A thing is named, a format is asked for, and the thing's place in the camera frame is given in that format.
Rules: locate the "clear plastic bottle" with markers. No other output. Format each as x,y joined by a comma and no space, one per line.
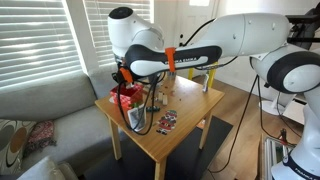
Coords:
205,83

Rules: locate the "yellow chair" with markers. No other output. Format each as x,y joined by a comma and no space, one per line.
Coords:
212,75

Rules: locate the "dark floor rug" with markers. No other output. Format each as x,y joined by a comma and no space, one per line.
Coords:
186,160

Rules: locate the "narrow white window blind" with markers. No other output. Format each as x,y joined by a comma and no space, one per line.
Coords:
106,33

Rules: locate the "small wooden block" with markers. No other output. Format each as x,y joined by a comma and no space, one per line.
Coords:
160,96
165,100

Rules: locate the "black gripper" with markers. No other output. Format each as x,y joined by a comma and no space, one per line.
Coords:
117,76

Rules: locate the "grey sofa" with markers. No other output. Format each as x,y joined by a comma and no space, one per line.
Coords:
50,103

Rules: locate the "flat Santa Claus figure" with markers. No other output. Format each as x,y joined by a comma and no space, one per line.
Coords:
167,121

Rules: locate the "white round stand base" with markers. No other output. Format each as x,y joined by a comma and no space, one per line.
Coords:
268,106

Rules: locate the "red patterned cloth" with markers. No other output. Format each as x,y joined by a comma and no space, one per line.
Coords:
40,135

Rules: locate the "clear glass with card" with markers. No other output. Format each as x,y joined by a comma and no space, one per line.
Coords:
135,118

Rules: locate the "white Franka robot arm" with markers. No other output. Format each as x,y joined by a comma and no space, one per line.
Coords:
233,36

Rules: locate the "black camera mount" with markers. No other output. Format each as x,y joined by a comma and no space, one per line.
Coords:
303,26

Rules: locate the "wide white window blind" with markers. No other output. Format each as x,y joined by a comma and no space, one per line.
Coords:
33,40

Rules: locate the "silver metal rack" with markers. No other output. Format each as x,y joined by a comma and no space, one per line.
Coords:
271,156

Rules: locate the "light wooden table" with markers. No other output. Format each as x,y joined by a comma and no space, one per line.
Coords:
186,110

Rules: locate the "patterned brown circle pillow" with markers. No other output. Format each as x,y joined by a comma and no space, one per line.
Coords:
11,143

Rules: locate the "white pillow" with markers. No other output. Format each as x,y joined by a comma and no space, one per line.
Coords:
43,170

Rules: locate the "small dark green object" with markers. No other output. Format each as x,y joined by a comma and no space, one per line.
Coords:
153,108

